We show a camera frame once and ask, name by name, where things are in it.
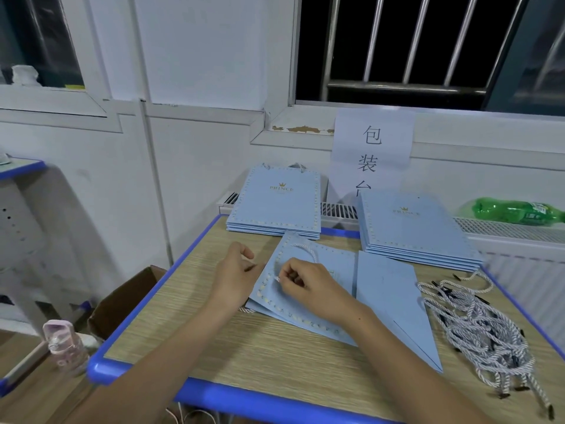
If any white paper sign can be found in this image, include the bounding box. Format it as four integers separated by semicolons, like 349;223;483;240
328;108;416;204

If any teal framed sliding window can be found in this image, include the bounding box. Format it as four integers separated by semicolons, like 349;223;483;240
486;0;565;118

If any stack of blue paper bags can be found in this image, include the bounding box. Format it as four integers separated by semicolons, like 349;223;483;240
357;190;487;274

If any brown cardboard box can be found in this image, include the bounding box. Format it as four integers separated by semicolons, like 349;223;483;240
88;266;167;341

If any blue-edged wooden desk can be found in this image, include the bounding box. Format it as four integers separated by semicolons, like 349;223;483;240
85;214;565;424

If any white framed window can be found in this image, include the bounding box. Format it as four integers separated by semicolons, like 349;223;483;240
0;0;123;133

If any person's left forearm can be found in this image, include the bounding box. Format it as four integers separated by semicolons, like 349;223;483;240
75;296;240;424

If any grey metal desk blue edge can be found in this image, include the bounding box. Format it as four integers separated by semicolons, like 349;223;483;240
0;157;94;398

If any person's right hand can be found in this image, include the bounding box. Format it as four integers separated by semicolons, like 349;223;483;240
278;257;363;325

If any metal window grille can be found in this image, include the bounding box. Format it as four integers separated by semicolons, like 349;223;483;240
295;0;531;110

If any white radiator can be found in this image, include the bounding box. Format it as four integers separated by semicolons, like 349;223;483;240
221;191;565;350

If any pile of white twisted ropes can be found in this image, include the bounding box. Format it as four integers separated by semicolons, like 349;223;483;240
417;271;556;420

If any green plastic bottle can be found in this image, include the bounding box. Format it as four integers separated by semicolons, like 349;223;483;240
472;197;565;226

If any small white container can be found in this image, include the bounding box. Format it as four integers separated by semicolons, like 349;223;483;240
11;64;42;87

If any person's left hand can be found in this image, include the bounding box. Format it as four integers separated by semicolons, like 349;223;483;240
212;241;261;314

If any person's right forearm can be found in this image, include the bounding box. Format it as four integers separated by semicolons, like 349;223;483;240
340;304;496;424

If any white cable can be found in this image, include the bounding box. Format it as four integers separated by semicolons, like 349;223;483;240
163;402;222;424

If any pink water bottle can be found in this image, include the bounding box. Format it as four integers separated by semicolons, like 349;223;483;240
42;319;91;375

